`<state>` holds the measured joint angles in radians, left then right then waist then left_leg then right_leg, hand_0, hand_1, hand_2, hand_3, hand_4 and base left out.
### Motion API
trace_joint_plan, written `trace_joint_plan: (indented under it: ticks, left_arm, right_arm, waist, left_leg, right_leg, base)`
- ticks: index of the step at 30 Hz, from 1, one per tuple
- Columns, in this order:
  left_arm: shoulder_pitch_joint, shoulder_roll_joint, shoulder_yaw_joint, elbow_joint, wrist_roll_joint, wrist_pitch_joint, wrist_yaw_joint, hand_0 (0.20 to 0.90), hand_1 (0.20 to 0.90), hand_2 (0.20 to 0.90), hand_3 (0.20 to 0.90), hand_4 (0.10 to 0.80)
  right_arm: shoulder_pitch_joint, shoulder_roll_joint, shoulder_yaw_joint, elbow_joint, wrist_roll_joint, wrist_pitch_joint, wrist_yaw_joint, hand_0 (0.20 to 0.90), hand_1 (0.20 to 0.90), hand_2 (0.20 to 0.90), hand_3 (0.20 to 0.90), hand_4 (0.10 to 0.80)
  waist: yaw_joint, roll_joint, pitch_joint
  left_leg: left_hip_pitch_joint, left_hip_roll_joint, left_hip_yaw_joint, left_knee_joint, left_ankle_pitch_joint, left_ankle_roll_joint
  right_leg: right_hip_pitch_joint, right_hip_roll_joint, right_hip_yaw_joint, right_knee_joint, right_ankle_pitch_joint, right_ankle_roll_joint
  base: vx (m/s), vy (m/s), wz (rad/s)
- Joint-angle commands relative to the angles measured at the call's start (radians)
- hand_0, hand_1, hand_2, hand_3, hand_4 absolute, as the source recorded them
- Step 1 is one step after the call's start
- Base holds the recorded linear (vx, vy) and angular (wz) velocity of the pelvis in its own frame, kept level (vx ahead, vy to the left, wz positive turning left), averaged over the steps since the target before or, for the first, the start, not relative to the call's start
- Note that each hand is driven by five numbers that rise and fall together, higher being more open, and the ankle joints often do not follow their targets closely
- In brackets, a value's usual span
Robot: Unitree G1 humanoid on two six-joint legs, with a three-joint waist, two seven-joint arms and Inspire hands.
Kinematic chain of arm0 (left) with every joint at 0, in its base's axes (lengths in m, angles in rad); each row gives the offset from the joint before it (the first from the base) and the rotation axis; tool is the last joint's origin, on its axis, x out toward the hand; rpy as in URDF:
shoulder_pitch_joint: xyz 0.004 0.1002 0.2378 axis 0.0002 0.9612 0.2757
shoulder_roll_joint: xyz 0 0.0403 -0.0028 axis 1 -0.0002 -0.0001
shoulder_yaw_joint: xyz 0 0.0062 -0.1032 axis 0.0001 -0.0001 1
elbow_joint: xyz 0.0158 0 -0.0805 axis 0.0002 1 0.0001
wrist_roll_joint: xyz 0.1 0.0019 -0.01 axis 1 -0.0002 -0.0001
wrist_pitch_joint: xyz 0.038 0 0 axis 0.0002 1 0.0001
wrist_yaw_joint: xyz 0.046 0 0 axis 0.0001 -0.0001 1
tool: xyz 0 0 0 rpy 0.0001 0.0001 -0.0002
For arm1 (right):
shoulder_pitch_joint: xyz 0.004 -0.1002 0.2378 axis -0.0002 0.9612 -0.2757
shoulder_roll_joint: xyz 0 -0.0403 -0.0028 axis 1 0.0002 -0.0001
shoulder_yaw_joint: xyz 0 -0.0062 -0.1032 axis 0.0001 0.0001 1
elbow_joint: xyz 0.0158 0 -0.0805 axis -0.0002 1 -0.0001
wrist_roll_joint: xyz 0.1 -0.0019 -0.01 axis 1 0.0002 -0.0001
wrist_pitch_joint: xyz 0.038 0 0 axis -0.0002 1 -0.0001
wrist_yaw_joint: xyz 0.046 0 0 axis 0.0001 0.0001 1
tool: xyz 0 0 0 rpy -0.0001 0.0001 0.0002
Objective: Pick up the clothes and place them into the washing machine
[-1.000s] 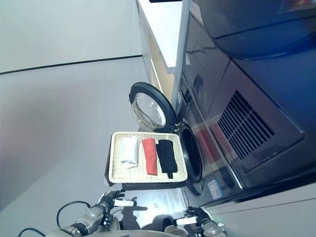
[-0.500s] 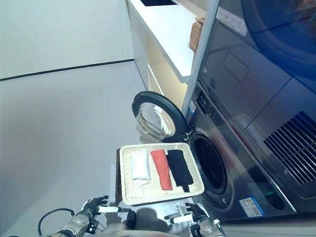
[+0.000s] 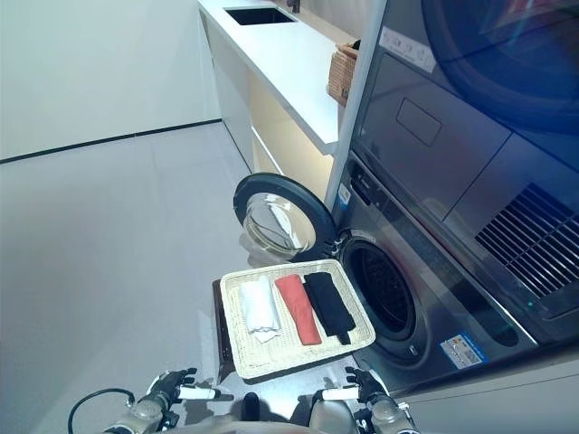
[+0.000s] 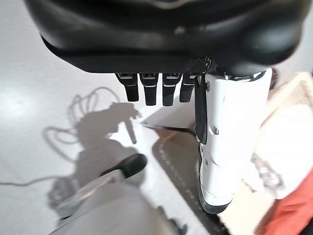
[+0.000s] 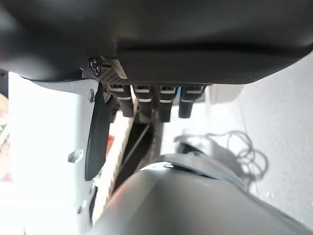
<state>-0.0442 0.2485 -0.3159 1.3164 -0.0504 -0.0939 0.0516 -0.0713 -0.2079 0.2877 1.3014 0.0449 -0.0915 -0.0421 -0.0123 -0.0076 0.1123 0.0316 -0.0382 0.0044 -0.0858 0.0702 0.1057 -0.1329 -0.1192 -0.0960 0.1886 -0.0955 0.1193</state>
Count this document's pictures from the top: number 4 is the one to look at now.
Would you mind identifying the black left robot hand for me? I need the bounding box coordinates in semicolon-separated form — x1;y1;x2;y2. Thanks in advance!
23;0;306;215

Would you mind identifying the red cloth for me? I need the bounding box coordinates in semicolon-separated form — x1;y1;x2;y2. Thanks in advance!
253;175;313;235

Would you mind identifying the dark brown glossy stool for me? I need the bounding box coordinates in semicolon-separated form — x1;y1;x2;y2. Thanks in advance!
139;102;228;235

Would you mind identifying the cream wicker tray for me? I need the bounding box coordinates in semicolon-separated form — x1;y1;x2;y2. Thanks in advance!
217;72;313;235

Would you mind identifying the white folded cloth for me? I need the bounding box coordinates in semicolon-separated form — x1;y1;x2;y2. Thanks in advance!
249;104;313;199

